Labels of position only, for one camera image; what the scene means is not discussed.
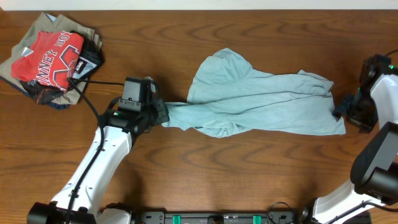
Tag khaki folded garment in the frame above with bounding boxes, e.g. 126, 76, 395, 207
1, 13, 103, 108

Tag small black cable loop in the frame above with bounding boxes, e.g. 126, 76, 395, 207
266, 202, 292, 224

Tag red printed t-shirt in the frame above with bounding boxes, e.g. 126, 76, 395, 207
11, 31, 84, 92

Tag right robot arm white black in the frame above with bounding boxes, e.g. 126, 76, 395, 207
298, 54, 397, 223

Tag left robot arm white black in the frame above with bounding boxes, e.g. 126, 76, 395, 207
27, 77, 169, 224

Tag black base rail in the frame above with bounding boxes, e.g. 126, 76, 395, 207
95, 203, 373, 224

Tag light blue t-shirt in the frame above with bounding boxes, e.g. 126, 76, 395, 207
163, 49, 346, 138

